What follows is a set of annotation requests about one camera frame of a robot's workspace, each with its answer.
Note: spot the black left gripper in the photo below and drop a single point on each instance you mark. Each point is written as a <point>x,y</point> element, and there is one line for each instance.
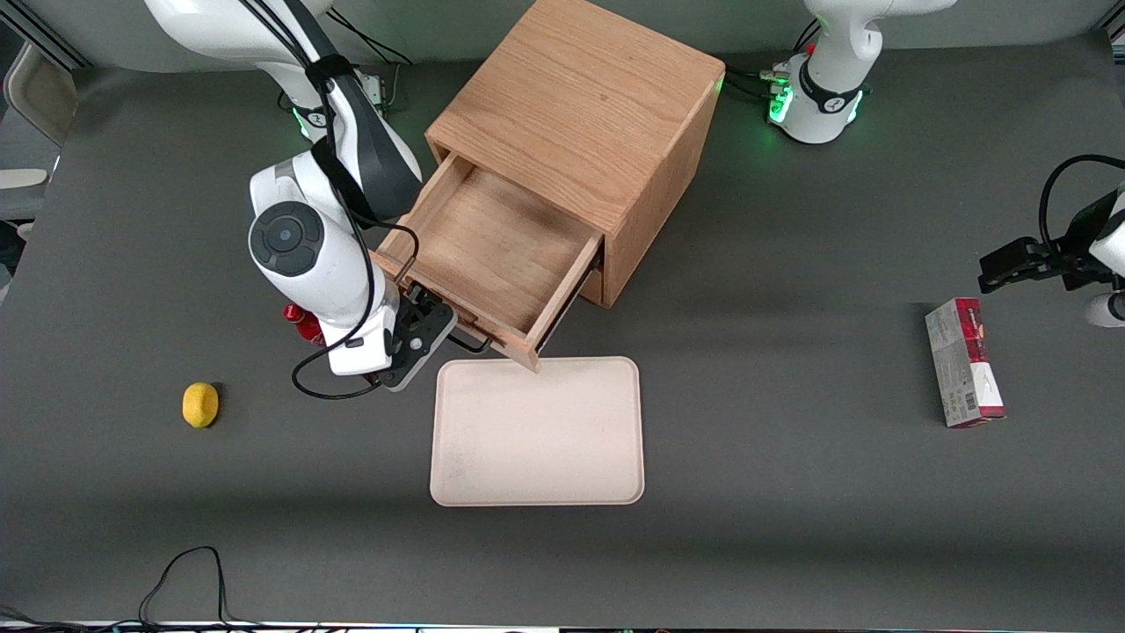
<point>1073,252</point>

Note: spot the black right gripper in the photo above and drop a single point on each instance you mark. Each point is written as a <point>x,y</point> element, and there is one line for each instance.
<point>419,298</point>

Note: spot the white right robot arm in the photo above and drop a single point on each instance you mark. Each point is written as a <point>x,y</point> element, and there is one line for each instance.
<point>308,264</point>

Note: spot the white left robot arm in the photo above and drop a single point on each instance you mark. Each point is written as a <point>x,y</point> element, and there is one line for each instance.
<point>826,114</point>

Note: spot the wooden drawer cabinet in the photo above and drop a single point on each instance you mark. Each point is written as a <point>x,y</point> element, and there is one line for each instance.
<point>580,105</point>

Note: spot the red plaid carton box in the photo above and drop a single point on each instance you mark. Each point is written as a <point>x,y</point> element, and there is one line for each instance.
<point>958,369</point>

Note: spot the red cola bottle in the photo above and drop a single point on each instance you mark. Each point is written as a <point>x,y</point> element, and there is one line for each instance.
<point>294,313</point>

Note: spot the beige plastic tray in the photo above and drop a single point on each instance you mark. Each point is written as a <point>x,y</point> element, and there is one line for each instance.
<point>536,440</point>

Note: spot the yellow lemon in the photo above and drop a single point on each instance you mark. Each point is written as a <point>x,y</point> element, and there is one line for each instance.
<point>200,405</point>

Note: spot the beige plastic chair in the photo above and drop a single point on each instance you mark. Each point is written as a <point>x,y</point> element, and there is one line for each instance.
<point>39,88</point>

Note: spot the aluminium frame rail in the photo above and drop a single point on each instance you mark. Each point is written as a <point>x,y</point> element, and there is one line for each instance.
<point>66,54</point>
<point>1116,33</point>

